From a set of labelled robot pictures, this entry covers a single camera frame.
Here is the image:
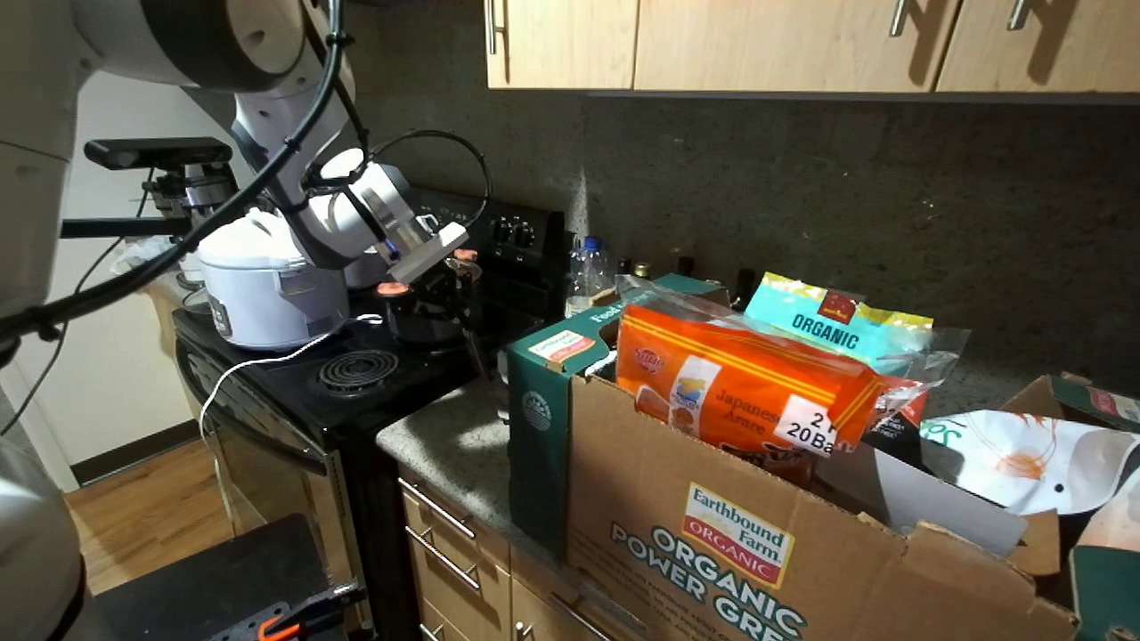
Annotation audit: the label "clear water bottle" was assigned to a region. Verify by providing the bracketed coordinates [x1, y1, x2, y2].
[567, 237, 614, 314]

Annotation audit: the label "wooden upper cabinets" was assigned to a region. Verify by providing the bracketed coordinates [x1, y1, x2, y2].
[481, 0, 1140, 97]

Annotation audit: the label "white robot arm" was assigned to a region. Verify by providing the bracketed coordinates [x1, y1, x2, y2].
[0, 0, 465, 358]

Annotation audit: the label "green carton box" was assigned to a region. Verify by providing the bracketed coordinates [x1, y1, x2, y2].
[504, 273, 725, 561]

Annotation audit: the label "white power cable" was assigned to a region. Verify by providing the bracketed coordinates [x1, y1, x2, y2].
[191, 309, 383, 441]

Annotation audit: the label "black case orange latch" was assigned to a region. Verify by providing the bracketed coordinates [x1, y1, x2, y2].
[96, 516, 362, 641]

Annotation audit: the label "large cardboard produce box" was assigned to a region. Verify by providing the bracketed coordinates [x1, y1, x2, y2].
[502, 343, 1140, 641]

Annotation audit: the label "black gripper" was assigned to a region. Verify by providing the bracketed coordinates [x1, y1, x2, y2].
[376, 251, 481, 346]

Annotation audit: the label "black stove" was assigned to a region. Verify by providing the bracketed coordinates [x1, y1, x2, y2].
[173, 190, 571, 641]

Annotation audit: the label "white orange patterned bag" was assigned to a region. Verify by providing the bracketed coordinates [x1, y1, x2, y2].
[919, 410, 1140, 516]

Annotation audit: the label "teal organic snack bag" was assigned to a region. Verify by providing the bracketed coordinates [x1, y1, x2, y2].
[743, 270, 971, 385]

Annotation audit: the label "wooden counter drawers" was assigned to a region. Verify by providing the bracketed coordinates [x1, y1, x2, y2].
[399, 475, 644, 641]

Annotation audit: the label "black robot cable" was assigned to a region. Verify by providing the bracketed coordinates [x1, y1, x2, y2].
[0, 0, 495, 351]

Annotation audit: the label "orange bread packet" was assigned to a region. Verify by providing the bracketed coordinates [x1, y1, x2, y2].
[615, 301, 926, 455]

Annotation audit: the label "white rice cooker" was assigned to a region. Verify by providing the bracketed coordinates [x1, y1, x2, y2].
[197, 212, 348, 353]

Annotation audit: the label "black camera on stand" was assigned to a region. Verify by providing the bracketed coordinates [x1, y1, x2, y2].
[59, 135, 234, 240]

